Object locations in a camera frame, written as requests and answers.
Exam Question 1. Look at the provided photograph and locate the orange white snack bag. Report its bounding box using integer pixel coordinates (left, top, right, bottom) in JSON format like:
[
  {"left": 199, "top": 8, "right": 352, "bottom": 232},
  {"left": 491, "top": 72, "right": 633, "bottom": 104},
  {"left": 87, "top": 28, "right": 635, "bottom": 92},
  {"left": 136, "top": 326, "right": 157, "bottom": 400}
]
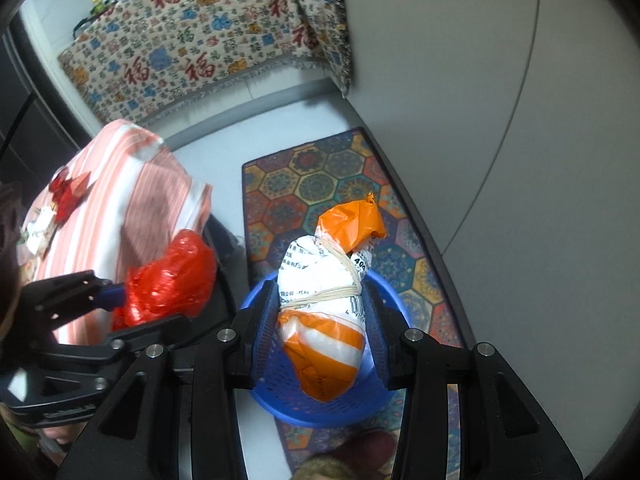
[{"left": 277, "top": 193, "right": 386, "bottom": 403}]

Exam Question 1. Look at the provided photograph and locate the colourful hexagon floor mat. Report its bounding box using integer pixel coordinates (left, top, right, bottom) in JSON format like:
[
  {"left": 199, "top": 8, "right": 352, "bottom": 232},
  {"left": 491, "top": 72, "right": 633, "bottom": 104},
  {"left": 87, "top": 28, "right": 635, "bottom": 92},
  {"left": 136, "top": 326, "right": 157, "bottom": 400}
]
[{"left": 241, "top": 127, "right": 464, "bottom": 480}]

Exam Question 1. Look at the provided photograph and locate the blue mesh waste basket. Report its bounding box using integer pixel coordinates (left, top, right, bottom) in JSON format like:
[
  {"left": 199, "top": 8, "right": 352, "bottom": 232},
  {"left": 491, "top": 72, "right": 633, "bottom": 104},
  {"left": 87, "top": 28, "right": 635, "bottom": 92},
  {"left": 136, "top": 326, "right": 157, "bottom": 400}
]
[{"left": 240, "top": 268, "right": 412, "bottom": 429}]

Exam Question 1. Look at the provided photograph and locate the pink striped tablecloth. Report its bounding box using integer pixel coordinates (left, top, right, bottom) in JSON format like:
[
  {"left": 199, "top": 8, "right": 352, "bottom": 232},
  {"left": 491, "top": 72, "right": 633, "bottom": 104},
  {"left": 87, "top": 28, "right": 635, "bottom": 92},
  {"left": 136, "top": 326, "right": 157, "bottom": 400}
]
[{"left": 17, "top": 119, "right": 212, "bottom": 346}]

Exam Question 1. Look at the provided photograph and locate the green yellow toy figure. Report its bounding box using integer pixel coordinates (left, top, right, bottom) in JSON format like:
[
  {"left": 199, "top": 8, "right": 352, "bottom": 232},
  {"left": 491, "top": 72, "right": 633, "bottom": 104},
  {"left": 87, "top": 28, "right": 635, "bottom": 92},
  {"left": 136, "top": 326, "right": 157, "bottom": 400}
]
[{"left": 73, "top": 0, "right": 118, "bottom": 39}]

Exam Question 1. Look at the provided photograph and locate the fuzzy brown slipper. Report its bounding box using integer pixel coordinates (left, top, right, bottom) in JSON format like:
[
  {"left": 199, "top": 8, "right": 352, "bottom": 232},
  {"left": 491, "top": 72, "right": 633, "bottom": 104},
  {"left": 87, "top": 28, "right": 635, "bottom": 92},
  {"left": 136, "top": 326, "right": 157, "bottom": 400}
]
[{"left": 291, "top": 429, "right": 397, "bottom": 480}]

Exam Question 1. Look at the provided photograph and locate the crushed red can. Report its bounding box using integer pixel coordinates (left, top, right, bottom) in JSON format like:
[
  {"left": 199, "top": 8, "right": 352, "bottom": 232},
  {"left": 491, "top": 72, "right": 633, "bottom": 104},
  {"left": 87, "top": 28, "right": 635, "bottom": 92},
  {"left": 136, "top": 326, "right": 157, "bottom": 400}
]
[{"left": 48, "top": 166, "right": 91, "bottom": 226}]

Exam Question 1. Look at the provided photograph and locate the patterned fu character cloth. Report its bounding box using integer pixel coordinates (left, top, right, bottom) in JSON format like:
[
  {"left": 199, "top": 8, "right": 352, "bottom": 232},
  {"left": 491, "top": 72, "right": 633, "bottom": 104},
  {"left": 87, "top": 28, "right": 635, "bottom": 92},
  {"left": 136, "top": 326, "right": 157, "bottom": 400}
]
[{"left": 58, "top": 0, "right": 352, "bottom": 126}]

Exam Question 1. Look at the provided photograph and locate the red snack wrapper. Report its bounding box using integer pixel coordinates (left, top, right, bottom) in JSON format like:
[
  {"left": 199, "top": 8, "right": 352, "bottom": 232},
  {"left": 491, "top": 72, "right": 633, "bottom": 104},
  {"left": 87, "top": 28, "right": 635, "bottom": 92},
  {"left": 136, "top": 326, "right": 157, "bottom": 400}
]
[{"left": 111, "top": 229, "right": 217, "bottom": 332}]

